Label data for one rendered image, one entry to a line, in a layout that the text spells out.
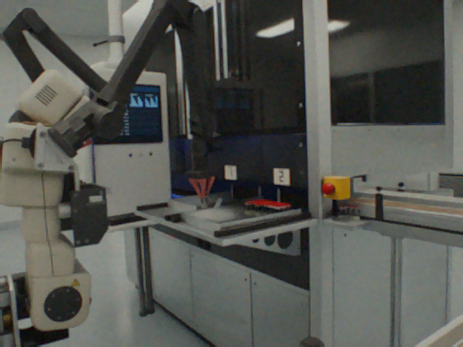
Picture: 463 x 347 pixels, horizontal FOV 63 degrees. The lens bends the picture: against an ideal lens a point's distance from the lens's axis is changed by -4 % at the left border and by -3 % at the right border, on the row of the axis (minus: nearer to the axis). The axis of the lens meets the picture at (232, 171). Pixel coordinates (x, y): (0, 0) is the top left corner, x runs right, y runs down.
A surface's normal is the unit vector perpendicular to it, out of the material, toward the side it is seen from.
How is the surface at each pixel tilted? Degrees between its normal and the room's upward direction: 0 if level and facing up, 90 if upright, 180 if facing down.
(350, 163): 90
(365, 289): 90
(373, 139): 90
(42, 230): 90
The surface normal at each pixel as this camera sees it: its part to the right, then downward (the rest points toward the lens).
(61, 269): 0.55, 0.04
